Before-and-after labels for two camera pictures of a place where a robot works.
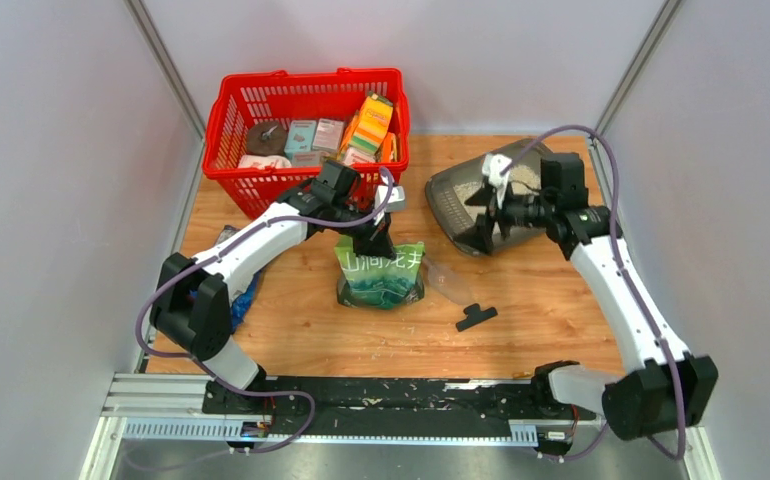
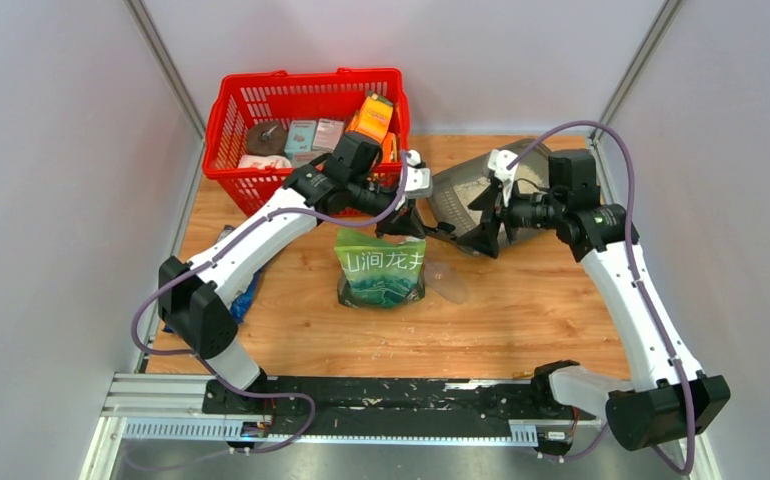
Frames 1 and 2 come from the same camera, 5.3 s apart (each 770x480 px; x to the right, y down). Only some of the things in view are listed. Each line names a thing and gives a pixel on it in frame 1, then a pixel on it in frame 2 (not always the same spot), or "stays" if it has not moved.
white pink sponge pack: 258,161 stays
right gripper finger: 486,197 stays
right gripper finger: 480,236 stays
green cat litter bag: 377,282 stays
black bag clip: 475,315 -> 445,227
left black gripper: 377,240 -> 402,222
